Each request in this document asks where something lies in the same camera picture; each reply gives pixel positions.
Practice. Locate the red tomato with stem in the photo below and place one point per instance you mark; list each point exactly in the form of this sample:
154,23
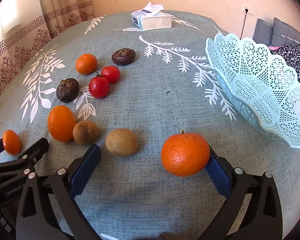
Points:
98,87

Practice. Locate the brown longan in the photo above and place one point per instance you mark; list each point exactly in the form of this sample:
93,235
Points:
85,132
121,142

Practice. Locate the pink cloth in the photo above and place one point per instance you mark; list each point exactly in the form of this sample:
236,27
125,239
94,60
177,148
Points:
273,47

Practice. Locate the large round orange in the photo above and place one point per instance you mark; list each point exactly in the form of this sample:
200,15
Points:
185,153

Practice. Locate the tissue pack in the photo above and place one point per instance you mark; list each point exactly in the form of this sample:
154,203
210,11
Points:
155,21

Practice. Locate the dark water chestnut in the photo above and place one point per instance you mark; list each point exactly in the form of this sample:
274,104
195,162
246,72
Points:
68,90
123,56

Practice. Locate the light blue lattice basket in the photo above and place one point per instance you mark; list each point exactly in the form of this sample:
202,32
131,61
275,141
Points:
260,90

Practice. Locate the oval smooth orange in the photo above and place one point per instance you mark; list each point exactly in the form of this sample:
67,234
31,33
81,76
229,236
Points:
62,123

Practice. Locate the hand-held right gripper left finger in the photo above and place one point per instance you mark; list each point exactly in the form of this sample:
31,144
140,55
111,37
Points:
85,170

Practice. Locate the leaf-printed grey-green tablecloth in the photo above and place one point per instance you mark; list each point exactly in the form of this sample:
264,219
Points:
152,105

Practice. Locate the leopard print cloth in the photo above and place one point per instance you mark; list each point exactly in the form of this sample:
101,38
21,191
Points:
293,57

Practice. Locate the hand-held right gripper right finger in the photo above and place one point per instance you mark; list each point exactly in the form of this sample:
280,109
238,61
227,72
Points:
218,173

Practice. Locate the small round orange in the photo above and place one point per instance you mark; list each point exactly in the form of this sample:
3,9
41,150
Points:
86,63

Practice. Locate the beige patterned curtain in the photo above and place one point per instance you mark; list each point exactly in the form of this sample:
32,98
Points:
27,35

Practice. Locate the white wall socket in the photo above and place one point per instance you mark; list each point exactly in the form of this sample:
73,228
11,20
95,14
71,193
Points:
248,9

